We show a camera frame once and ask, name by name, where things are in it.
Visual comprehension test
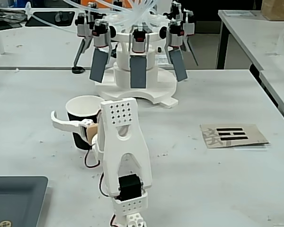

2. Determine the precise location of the red black gripper cable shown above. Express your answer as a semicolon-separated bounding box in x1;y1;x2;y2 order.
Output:
84;141;101;169

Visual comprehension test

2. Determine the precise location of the white table black leg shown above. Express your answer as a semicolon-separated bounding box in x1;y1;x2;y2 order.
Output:
216;9;284;71

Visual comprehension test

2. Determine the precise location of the printed paper label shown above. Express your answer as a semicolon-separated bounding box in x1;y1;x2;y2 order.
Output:
155;53;171;66

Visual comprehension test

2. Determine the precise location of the brown cardboard box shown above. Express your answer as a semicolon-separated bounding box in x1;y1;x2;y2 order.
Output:
261;0;284;21

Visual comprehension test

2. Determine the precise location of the red black arm cable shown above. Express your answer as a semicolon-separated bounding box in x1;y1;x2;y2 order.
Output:
98;172;110;197

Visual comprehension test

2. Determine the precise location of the black paper cup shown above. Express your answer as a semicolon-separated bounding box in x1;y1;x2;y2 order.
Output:
65;95;104;152

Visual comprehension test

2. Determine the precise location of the grey paddle dispenser unit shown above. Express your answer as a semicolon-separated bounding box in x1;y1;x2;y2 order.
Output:
89;19;113;83
129;27;149;89
165;20;189;82
72;11;95;69
169;1;199;67

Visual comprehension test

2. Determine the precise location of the orange panel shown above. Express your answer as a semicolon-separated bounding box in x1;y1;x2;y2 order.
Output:
82;0;131;8

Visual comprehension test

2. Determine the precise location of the white paper sheet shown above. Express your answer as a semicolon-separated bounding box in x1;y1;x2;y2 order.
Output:
223;10;257;17

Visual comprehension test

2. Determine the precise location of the clear plastic tube bundle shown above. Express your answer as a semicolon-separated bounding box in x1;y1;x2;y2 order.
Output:
26;0;171;31

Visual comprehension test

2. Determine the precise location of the grey crumpled plastic bag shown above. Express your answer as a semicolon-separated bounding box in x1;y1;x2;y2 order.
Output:
0;6;27;24

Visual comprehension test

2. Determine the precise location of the dark grey tray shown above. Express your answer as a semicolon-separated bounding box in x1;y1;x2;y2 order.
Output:
0;175;49;227

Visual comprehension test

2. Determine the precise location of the white multi-legged robot machine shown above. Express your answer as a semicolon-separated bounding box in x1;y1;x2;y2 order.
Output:
94;29;179;109

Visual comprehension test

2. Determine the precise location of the printed cardboard card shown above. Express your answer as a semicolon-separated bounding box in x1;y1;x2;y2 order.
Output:
200;124;270;149

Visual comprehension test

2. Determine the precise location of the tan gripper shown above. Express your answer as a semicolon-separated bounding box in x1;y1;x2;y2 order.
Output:
51;110;100;145

